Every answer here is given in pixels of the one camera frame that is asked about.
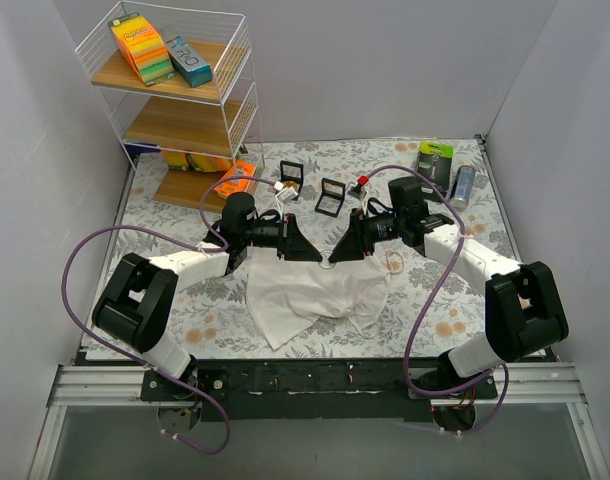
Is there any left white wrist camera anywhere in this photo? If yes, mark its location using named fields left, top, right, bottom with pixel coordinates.
left=273, top=181, right=300, bottom=205

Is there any left black display box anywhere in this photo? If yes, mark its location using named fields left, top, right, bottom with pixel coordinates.
left=279, top=160, right=305, bottom=200

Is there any black display box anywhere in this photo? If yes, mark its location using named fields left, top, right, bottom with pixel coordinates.
left=314, top=178, right=346, bottom=218
left=279, top=160, right=305, bottom=200

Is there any blue silver can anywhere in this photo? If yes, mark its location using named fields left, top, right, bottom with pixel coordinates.
left=449, top=165, right=476, bottom=211

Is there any green black razor package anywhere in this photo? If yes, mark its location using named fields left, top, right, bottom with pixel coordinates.
left=416, top=141, right=454, bottom=198

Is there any right black display box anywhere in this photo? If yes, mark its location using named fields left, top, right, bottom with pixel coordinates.
left=314, top=178, right=346, bottom=218

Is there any white garment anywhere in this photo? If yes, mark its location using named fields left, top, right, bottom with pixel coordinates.
left=246, top=249, right=403, bottom=351

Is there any white wire wooden shelf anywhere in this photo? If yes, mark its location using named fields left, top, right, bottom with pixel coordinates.
left=76, top=1, right=265, bottom=212

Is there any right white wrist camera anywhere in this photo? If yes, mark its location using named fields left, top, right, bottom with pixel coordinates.
left=347, top=175, right=370, bottom=200

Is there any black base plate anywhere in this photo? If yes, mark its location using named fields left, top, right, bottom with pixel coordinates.
left=139, top=357, right=499, bottom=424

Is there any aluminium frame rail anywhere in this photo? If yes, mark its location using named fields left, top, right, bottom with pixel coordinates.
left=29, top=362, right=610, bottom=479

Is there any orange sponge pack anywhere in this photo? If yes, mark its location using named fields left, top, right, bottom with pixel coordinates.
left=108, top=12, right=176, bottom=87

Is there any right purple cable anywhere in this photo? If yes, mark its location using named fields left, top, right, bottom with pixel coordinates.
left=359, top=164, right=510, bottom=435

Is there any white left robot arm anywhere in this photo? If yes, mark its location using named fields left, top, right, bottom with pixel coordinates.
left=92, top=192, right=322, bottom=400

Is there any purple cable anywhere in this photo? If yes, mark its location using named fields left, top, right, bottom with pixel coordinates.
left=359, top=164, right=510, bottom=435
left=60, top=174, right=286, bottom=456

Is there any orange small package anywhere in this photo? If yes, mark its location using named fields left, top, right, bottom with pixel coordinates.
left=214, top=160, right=256, bottom=199

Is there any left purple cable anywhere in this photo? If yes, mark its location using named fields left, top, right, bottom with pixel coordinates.
left=60, top=174, right=286, bottom=456

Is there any teal grey carton box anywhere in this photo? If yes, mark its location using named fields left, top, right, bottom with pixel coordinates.
left=158, top=25, right=213, bottom=88

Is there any yellow sponge pack lower shelf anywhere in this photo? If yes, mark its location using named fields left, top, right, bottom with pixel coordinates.
left=162, top=150, right=233, bottom=173

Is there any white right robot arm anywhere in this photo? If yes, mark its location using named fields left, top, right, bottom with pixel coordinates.
left=329, top=176, right=569, bottom=398

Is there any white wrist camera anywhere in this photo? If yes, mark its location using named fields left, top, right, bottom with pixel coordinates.
left=347, top=175, right=370, bottom=200
left=273, top=181, right=300, bottom=205

